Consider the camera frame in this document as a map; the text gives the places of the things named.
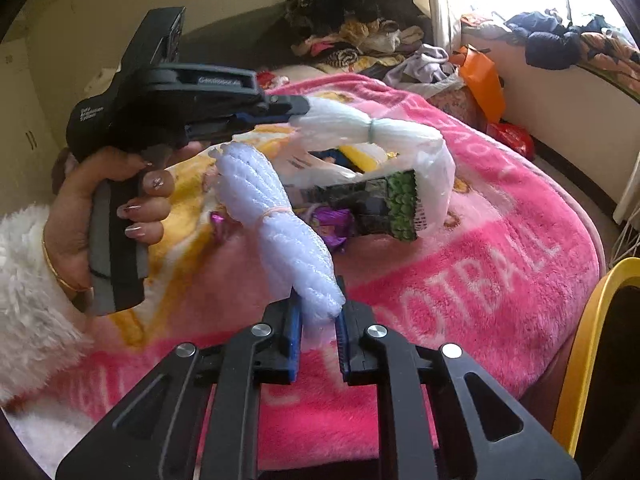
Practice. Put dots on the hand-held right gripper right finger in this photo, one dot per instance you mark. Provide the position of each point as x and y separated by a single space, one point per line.
343 347

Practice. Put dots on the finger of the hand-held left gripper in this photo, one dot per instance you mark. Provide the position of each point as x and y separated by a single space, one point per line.
285 104
250 122

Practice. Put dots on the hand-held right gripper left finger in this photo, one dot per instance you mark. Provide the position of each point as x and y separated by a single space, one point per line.
294 345

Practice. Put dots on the white plastic bag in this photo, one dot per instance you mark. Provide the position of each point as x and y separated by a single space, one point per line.
280 195

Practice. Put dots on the person's left forearm white sleeve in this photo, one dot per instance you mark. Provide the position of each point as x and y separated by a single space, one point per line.
35 305

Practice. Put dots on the person's left hand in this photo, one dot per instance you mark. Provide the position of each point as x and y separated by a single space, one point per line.
70 220

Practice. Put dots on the red cloth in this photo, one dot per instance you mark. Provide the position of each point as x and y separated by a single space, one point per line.
272 80

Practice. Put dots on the dark grey headboard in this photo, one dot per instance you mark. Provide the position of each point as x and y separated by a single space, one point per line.
235 35

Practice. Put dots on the yellow blue packet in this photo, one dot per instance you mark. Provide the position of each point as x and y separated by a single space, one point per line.
367 156

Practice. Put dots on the small purple foil wrapper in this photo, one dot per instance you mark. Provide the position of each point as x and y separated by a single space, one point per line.
220 221

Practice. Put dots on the black fluffy garment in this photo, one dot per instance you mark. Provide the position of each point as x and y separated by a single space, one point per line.
340 2

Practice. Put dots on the cream wardrobe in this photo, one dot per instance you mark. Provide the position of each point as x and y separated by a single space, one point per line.
25 110

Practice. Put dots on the lilac grey garment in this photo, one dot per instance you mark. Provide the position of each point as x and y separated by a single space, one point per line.
425 65

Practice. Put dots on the green snack packet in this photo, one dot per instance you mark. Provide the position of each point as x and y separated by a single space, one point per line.
395 205

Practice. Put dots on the pink printed blanket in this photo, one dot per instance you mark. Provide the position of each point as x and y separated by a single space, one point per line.
475 260

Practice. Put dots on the pink floral bag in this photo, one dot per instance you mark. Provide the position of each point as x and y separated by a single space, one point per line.
457 105

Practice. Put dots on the orange paper bag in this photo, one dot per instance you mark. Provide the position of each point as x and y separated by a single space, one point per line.
482 80

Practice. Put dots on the gold bangle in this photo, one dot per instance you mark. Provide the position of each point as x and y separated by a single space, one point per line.
67 282

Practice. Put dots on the small orange packet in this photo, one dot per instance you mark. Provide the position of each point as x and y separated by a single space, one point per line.
475 21

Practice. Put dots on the red plastic bag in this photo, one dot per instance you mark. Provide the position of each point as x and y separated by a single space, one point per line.
512 140

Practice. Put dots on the yellow bin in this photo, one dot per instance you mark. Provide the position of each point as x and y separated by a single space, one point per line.
582 340

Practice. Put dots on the dark blue jacket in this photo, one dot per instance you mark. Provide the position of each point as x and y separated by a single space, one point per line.
550 40

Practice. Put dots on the orange patterned quilt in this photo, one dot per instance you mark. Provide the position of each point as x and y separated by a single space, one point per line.
612 50

